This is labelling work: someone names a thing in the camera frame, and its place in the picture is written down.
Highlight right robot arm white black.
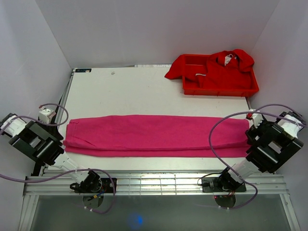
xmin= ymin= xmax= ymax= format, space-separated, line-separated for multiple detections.
xmin=217 ymin=111 xmax=304 ymax=192

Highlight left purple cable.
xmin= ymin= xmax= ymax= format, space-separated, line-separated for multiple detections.
xmin=0 ymin=103 xmax=117 ymax=214

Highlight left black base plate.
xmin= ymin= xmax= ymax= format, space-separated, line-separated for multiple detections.
xmin=70 ymin=178 xmax=117 ymax=193

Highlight red trousers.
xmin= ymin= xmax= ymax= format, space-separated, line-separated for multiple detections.
xmin=165 ymin=49 xmax=255 ymax=90

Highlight red plastic bin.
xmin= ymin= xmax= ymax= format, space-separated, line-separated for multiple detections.
xmin=180 ymin=53 xmax=260 ymax=98

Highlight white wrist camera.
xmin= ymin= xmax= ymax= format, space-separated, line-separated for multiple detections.
xmin=246 ymin=109 xmax=264 ymax=128
xmin=38 ymin=107 xmax=56 ymax=124

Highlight blue label sticker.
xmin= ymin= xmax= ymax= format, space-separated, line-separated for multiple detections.
xmin=75 ymin=68 xmax=92 ymax=73

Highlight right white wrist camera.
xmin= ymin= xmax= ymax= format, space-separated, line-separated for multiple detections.
xmin=246 ymin=109 xmax=264 ymax=128

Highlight aluminium rail frame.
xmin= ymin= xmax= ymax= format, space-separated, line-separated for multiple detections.
xmin=18 ymin=171 xmax=300 ymax=231

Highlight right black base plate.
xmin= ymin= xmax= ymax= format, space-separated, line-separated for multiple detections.
xmin=201 ymin=177 xmax=246 ymax=193

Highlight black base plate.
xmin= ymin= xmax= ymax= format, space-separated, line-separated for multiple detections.
xmin=201 ymin=177 xmax=246 ymax=193
xmin=70 ymin=178 xmax=117 ymax=193

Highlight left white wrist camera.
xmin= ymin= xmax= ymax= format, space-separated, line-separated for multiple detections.
xmin=38 ymin=107 xmax=56 ymax=124

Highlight pink trousers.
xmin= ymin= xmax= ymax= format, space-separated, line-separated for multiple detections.
xmin=64 ymin=115 xmax=249 ymax=158

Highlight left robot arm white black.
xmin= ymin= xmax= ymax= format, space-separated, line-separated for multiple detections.
xmin=0 ymin=113 xmax=103 ymax=193

